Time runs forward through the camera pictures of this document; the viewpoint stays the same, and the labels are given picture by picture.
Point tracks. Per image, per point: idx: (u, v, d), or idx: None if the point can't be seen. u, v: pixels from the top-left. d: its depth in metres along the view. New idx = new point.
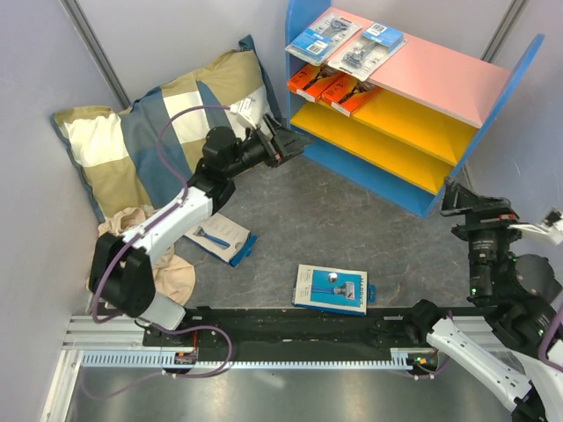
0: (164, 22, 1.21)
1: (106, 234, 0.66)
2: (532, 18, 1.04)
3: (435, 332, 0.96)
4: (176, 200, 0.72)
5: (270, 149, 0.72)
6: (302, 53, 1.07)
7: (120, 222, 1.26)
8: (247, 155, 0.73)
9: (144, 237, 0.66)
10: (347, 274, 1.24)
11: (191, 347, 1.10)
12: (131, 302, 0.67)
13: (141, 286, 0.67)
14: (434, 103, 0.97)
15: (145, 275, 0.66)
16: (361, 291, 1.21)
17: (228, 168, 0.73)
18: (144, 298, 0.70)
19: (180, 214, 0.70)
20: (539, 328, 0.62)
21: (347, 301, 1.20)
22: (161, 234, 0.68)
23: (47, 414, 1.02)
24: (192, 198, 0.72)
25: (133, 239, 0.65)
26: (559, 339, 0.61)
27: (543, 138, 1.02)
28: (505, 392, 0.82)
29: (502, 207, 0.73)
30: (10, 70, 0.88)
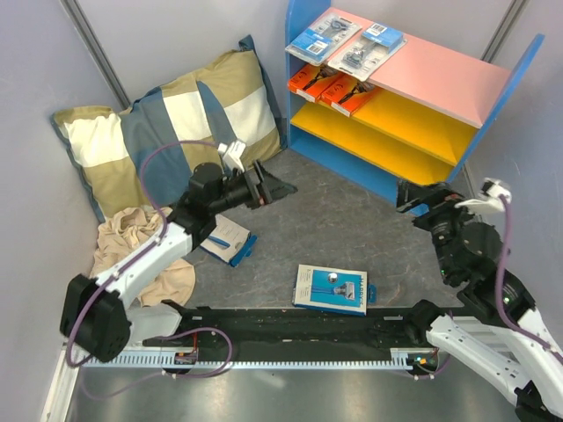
0: (164, 22, 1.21)
1: (79, 276, 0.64)
2: (531, 18, 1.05)
3: (433, 329, 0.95)
4: (154, 236, 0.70)
5: (253, 193, 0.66)
6: (302, 53, 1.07)
7: (120, 222, 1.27)
8: (230, 194, 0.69)
9: (118, 280, 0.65)
10: (347, 273, 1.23)
11: (191, 347, 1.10)
12: (104, 349, 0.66)
13: (114, 331, 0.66)
14: (434, 103, 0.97)
15: (119, 319, 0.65)
16: (361, 292, 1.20)
17: (211, 205, 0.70)
18: (118, 343, 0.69)
19: (158, 253, 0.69)
20: (505, 296, 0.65)
21: (347, 300, 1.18)
22: (135, 275, 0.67)
23: (47, 414, 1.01)
24: (171, 235, 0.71)
25: (106, 282, 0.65)
26: (527, 309, 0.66)
27: (543, 138, 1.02)
28: (505, 384, 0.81)
29: (442, 190, 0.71)
30: (10, 69, 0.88)
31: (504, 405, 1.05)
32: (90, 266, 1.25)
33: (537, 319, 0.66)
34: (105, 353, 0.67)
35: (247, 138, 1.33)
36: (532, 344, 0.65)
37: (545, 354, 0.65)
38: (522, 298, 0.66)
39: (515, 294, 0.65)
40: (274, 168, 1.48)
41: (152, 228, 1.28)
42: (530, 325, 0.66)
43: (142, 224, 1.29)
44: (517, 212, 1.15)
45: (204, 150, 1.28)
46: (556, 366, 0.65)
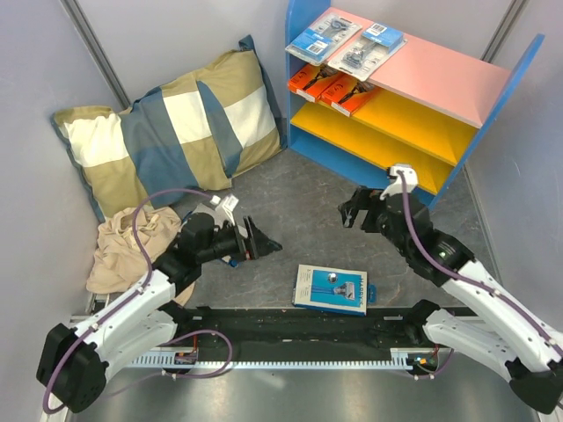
0: (164, 22, 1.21)
1: (59, 327, 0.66)
2: (532, 18, 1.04)
3: (427, 323, 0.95)
4: (136, 286, 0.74)
5: (242, 247, 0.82)
6: (302, 53, 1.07)
7: (120, 222, 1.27)
8: (220, 244, 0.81)
9: (97, 332, 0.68)
10: (347, 273, 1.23)
11: (191, 347, 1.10)
12: (77, 400, 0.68)
13: (90, 382, 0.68)
14: (433, 103, 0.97)
15: (95, 372, 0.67)
16: (361, 292, 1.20)
17: (201, 253, 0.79)
18: (91, 393, 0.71)
19: (141, 302, 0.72)
20: (441, 251, 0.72)
21: (347, 301, 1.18)
22: (114, 327, 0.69)
23: (47, 414, 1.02)
24: (154, 284, 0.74)
25: (84, 334, 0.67)
26: (467, 259, 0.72)
27: (543, 138, 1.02)
28: (495, 360, 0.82)
29: (361, 192, 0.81)
30: (10, 70, 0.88)
31: (504, 405, 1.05)
32: (90, 266, 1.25)
33: (478, 267, 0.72)
34: (78, 403, 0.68)
35: (247, 138, 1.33)
36: (478, 292, 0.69)
37: (497, 302, 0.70)
38: (460, 251, 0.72)
39: (451, 250, 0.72)
40: (274, 169, 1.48)
41: (152, 228, 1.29)
42: (474, 274, 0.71)
43: (142, 224, 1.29)
44: (517, 212, 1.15)
45: (203, 149, 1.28)
46: (508, 309, 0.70)
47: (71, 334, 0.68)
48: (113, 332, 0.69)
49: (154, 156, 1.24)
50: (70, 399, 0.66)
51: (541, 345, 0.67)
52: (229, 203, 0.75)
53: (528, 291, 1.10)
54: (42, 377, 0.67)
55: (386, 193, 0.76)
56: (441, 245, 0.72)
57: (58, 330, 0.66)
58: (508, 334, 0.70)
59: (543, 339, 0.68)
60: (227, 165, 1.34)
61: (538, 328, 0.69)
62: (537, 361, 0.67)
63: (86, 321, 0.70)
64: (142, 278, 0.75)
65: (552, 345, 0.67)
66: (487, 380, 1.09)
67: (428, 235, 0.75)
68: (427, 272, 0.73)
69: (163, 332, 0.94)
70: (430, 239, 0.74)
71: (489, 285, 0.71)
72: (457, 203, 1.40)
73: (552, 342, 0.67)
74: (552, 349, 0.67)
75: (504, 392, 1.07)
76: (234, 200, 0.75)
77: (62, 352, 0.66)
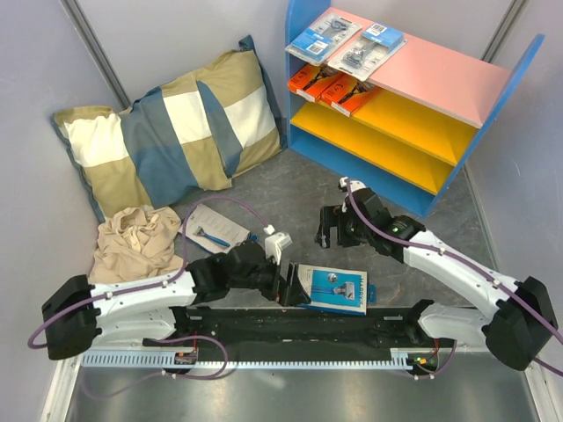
0: (164, 22, 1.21)
1: (81, 279, 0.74)
2: (532, 18, 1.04)
3: (421, 315, 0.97)
4: (162, 279, 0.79)
5: (274, 289, 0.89)
6: (302, 54, 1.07)
7: (120, 222, 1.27)
8: (256, 277, 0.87)
9: (107, 301, 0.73)
10: (347, 273, 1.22)
11: (191, 348, 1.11)
12: (57, 350, 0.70)
13: (76, 339, 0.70)
14: (433, 103, 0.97)
15: (83, 333, 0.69)
16: (361, 292, 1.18)
17: (234, 279, 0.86)
18: (73, 350, 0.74)
19: (159, 294, 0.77)
20: (396, 227, 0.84)
21: (346, 300, 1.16)
22: (124, 304, 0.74)
23: (47, 414, 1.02)
24: (177, 284, 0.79)
25: (97, 296, 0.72)
26: (416, 229, 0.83)
27: (543, 138, 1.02)
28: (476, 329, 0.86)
29: (325, 211, 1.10)
30: (10, 70, 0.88)
31: (504, 405, 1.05)
32: (90, 266, 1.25)
33: (427, 236, 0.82)
34: (56, 355, 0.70)
35: (247, 138, 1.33)
36: (427, 253, 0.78)
37: (444, 258, 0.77)
38: (411, 224, 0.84)
39: (403, 225, 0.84)
40: (274, 169, 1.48)
41: (152, 228, 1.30)
42: (423, 239, 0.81)
43: (142, 224, 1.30)
44: (517, 211, 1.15)
45: (203, 149, 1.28)
46: (455, 262, 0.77)
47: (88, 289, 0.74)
48: (120, 308, 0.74)
49: (154, 156, 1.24)
50: (51, 345, 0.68)
51: (489, 288, 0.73)
52: (281, 241, 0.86)
53: None
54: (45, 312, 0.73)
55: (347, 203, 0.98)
56: (395, 223, 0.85)
57: (80, 280, 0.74)
58: (461, 286, 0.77)
59: (490, 283, 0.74)
60: (227, 165, 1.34)
61: (485, 272, 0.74)
62: (487, 303, 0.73)
63: (106, 286, 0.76)
64: (169, 274, 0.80)
65: (499, 286, 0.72)
66: (487, 380, 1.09)
67: (386, 220, 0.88)
68: (388, 249, 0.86)
69: (160, 329, 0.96)
70: (388, 222, 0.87)
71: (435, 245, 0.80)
72: (457, 203, 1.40)
73: (497, 283, 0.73)
74: (500, 289, 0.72)
75: (505, 392, 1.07)
76: (288, 237, 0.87)
77: (73, 299, 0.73)
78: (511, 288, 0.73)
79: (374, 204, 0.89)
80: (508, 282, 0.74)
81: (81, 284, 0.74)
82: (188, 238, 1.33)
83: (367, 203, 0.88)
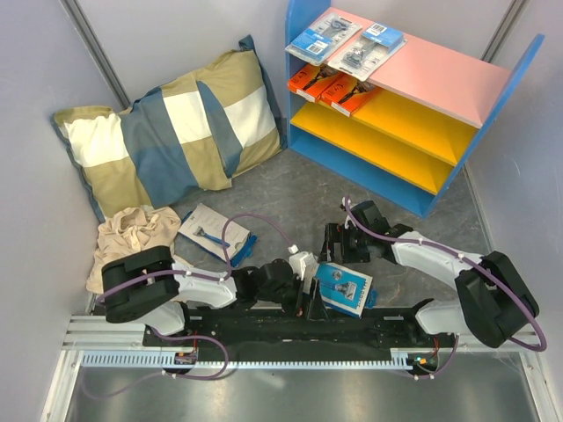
0: (164, 22, 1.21)
1: (166, 250, 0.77)
2: (532, 19, 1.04)
3: (420, 311, 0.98)
4: (219, 274, 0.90)
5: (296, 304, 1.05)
6: (302, 54, 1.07)
7: (120, 222, 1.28)
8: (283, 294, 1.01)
9: (184, 278, 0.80)
10: (356, 276, 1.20)
11: (191, 347, 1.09)
12: (116, 314, 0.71)
13: (142, 310, 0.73)
14: (434, 103, 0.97)
15: (151, 306, 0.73)
16: (362, 294, 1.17)
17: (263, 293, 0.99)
18: (124, 317, 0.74)
19: (213, 287, 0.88)
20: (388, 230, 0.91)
21: (344, 299, 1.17)
22: (193, 287, 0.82)
23: (47, 414, 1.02)
24: (226, 285, 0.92)
25: (179, 271, 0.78)
26: (405, 229, 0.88)
27: (542, 138, 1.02)
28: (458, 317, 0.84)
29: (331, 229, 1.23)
30: (10, 70, 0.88)
31: (503, 404, 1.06)
32: (90, 266, 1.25)
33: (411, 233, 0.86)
34: (112, 318, 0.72)
35: (247, 138, 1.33)
36: (408, 245, 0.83)
37: (423, 246, 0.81)
38: (400, 227, 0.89)
39: (395, 228, 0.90)
40: (274, 168, 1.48)
41: (152, 228, 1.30)
42: (410, 236, 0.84)
43: (142, 224, 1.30)
44: (516, 211, 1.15)
45: (203, 149, 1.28)
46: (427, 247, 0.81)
47: (167, 261, 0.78)
48: (190, 288, 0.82)
49: (153, 156, 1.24)
50: (114, 307, 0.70)
51: (454, 262, 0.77)
52: (303, 258, 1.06)
53: None
54: (117, 268, 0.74)
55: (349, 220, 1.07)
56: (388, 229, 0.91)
57: (162, 251, 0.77)
58: (435, 266, 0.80)
59: (456, 258, 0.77)
60: (227, 165, 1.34)
61: (449, 250, 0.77)
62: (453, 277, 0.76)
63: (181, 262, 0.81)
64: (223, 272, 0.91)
65: (464, 258, 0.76)
66: (486, 379, 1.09)
67: (382, 226, 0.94)
68: (381, 251, 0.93)
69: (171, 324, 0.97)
70: (383, 229, 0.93)
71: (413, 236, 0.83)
72: (457, 203, 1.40)
73: (461, 255, 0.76)
74: (464, 262, 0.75)
75: (505, 392, 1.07)
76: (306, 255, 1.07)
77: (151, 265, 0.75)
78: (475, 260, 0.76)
79: (372, 213, 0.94)
80: (473, 256, 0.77)
81: (161, 255, 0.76)
82: (188, 238, 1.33)
83: (366, 212, 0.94)
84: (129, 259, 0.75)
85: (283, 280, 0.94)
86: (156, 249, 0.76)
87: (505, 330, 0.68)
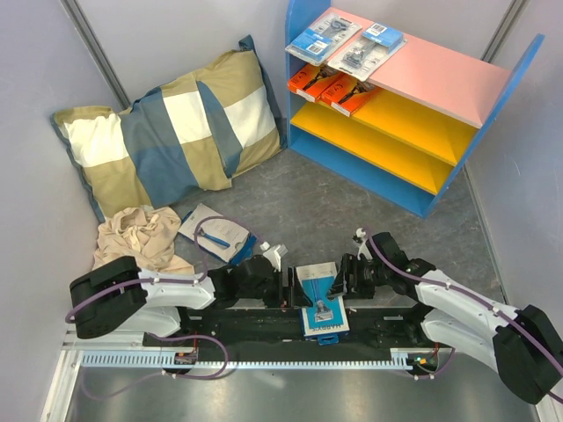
0: (164, 22, 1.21)
1: (133, 259, 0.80)
2: (532, 19, 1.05)
3: (427, 319, 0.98)
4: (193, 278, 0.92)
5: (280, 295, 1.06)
6: (302, 54, 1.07)
7: (120, 222, 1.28)
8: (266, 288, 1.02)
9: (152, 284, 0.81)
10: (340, 316, 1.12)
11: (191, 347, 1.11)
12: (87, 327, 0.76)
13: (112, 323, 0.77)
14: (434, 103, 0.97)
15: (119, 318, 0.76)
16: (327, 327, 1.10)
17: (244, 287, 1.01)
18: (98, 331, 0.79)
19: (188, 289, 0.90)
20: (410, 266, 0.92)
21: (312, 315, 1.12)
22: (164, 293, 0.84)
23: (47, 414, 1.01)
24: (202, 287, 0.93)
25: (145, 280, 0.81)
26: (430, 268, 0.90)
27: (542, 137, 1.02)
28: (486, 351, 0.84)
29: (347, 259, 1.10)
30: (10, 69, 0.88)
31: (503, 404, 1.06)
32: (90, 266, 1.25)
33: (438, 273, 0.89)
34: (85, 332, 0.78)
35: (247, 138, 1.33)
36: (435, 289, 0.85)
37: (450, 292, 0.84)
38: (424, 265, 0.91)
39: (416, 265, 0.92)
40: (274, 168, 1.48)
41: (152, 228, 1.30)
42: (435, 276, 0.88)
43: (142, 225, 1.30)
44: (517, 211, 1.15)
45: (203, 149, 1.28)
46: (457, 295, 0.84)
47: (135, 272, 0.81)
48: (160, 295, 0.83)
49: (154, 156, 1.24)
50: (83, 323, 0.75)
51: (489, 316, 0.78)
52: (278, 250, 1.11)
53: (530, 291, 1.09)
54: (84, 284, 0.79)
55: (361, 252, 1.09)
56: (409, 263, 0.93)
57: (127, 261, 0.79)
58: (467, 316, 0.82)
59: (491, 311, 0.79)
60: (227, 165, 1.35)
61: (485, 302, 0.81)
62: (489, 331, 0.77)
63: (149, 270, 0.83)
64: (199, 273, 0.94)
65: (499, 314, 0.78)
66: (487, 379, 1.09)
67: (402, 260, 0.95)
68: (403, 289, 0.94)
69: (169, 326, 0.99)
70: (404, 264, 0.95)
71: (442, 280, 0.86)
72: (457, 203, 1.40)
73: (496, 309, 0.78)
74: (500, 316, 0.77)
75: (505, 392, 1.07)
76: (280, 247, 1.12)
77: (118, 278, 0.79)
78: (510, 315, 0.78)
79: (391, 246, 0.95)
80: (508, 310, 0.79)
81: (127, 265, 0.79)
82: (188, 238, 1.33)
83: (385, 246, 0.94)
84: (94, 274, 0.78)
85: (264, 273, 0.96)
86: (120, 259, 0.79)
87: (543, 387, 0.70)
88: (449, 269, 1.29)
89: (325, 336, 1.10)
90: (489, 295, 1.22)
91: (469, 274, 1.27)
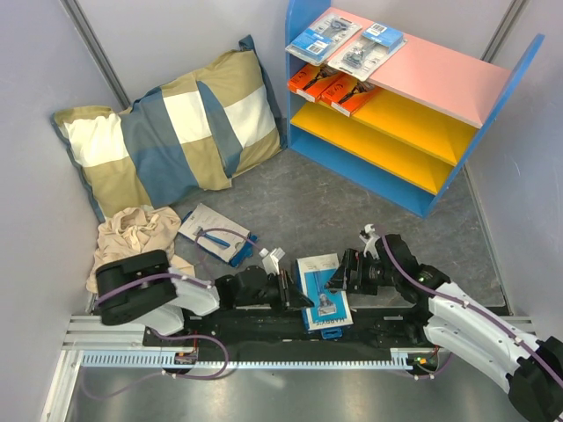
0: (164, 22, 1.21)
1: (162, 253, 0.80)
2: (532, 19, 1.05)
3: (428, 324, 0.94)
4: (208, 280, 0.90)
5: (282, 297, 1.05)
6: (302, 54, 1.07)
7: (120, 222, 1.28)
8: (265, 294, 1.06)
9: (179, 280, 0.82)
10: (344, 309, 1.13)
11: (191, 347, 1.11)
12: (113, 315, 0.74)
13: (138, 312, 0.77)
14: (435, 104, 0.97)
15: (149, 308, 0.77)
16: (331, 321, 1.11)
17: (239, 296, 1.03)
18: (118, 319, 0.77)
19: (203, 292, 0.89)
20: (422, 276, 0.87)
21: (316, 308, 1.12)
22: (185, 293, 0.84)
23: (47, 414, 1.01)
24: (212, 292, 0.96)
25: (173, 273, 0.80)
26: (444, 280, 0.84)
27: (542, 138, 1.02)
28: (496, 370, 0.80)
29: (349, 255, 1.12)
30: (10, 70, 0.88)
31: (502, 403, 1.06)
32: (90, 266, 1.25)
33: (453, 287, 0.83)
34: (107, 319, 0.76)
35: (247, 138, 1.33)
36: (450, 306, 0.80)
37: (468, 311, 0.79)
38: (437, 275, 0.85)
39: (429, 274, 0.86)
40: (274, 168, 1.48)
41: (152, 228, 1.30)
42: (449, 291, 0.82)
43: (142, 224, 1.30)
44: (517, 211, 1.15)
45: (203, 149, 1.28)
46: (478, 316, 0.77)
47: (164, 265, 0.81)
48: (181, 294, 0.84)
49: (154, 156, 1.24)
50: (110, 309, 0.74)
51: (510, 345, 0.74)
52: (274, 253, 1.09)
53: (530, 291, 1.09)
54: (112, 270, 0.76)
55: (368, 251, 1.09)
56: (422, 272, 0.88)
57: (159, 255, 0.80)
58: (485, 341, 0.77)
59: (512, 339, 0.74)
60: (227, 165, 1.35)
61: (506, 329, 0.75)
62: (509, 360, 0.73)
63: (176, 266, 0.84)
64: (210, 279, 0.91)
65: (521, 343, 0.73)
66: (487, 379, 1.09)
67: (413, 267, 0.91)
68: (414, 297, 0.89)
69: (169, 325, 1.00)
70: (416, 271, 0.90)
71: (460, 298, 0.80)
72: (457, 203, 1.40)
73: (518, 339, 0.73)
74: (522, 347, 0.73)
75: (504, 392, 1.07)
76: (279, 251, 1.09)
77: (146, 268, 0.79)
78: (532, 346, 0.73)
79: (403, 252, 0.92)
80: (530, 340, 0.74)
81: (158, 258, 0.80)
82: (188, 238, 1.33)
83: (396, 250, 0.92)
84: (127, 261, 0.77)
85: (257, 286, 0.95)
86: (154, 251, 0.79)
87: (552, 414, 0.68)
88: (449, 269, 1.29)
89: (329, 330, 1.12)
90: (489, 295, 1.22)
91: (469, 274, 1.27)
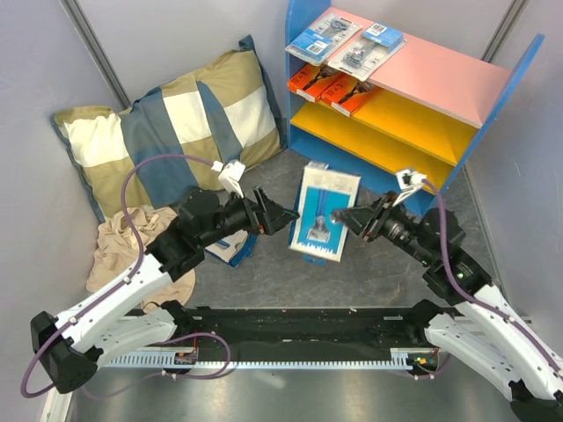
0: (164, 23, 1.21)
1: (42, 316, 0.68)
2: (532, 19, 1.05)
3: (431, 326, 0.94)
4: (123, 276, 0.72)
5: (254, 221, 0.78)
6: (302, 53, 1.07)
7: (120, 222, 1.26)
8: (229, 220, 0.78)
9: (76, 325, 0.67)
10: (336, 243, 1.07)
11: (191, 348, 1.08)
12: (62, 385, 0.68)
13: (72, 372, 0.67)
14: (434, 103, 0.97)
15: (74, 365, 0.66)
16: (318, 247, 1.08)
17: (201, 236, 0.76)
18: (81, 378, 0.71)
19: (123, 294, 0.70)
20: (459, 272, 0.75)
21: (307, 229, 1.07)
22: (95, 322, 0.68)
23: (47, 414, 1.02)
24: (143, 273, 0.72)
25: (63, 328, 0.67)
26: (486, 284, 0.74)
27: (543, 138, 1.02)
28: (499, 378, 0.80)
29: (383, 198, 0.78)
30: (10, 69, 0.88)
31: (503, 404, 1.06)
32: (90, 266, 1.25)
33: (493, 294, 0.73)
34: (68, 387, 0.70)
35: (247, 138, 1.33)
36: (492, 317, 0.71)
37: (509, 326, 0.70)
38: (477, 274, 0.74)
39: (469, 272, 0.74)
40: (274, 168, 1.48)
41: (152, 228, 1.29)
42: (489, 299, 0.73)
43: (142, 224, 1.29)
44: (517, 211, 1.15)
45: (203, 149, 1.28)
46: (518, 334, 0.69)
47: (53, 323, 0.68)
48: (94, 325, 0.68)
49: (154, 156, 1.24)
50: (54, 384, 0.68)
51: (550, 375, 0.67)
52: (233, 172, 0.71)
53: (530, 291, 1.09)
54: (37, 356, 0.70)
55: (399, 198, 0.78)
56: (459, 265, 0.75)
57: (39, 320, 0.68)
58: (517, 359, 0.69)
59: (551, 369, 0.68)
60: None
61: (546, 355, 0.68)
62: (542, 389, 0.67)
63: (70, 311, 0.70)
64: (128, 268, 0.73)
65: None
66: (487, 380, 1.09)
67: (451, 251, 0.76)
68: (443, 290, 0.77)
69: (162, 331, 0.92)
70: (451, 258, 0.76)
71: (504, 310, 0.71)
72: (457, 203, 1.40)
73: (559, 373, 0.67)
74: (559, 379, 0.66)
75: None
76: (240, 166, 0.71)
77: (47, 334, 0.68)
78: None
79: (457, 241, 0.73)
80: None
81: (42, 323, 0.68)
82: None
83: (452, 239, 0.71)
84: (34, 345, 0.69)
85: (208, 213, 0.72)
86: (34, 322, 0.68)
87: None
88: None
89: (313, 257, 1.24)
90: None
91: None
